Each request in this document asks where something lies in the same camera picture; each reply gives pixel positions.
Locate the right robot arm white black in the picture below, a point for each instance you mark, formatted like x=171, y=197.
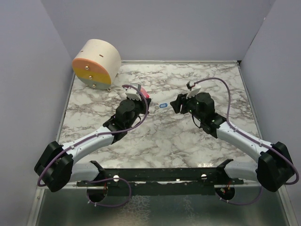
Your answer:
x=272, y=166

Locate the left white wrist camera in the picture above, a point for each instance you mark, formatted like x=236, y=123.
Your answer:
x=133, y=91

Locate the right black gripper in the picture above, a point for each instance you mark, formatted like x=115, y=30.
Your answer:
x=181, y=100

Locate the pink strap keyring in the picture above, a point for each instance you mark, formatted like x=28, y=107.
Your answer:
x=144, y=92

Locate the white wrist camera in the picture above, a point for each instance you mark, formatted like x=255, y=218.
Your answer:
x=193, y=87
x=133, y=91

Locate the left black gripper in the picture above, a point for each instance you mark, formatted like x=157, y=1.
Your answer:
x=140, y=102

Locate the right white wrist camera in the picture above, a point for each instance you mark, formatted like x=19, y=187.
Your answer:
x=193, y=87

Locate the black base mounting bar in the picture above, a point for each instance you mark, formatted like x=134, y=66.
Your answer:
x=160, y=181

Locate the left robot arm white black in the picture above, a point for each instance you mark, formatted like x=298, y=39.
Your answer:
x=55, y=167

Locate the cream cylinder tricolour face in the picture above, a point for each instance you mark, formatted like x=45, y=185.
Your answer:
x=97, y=64

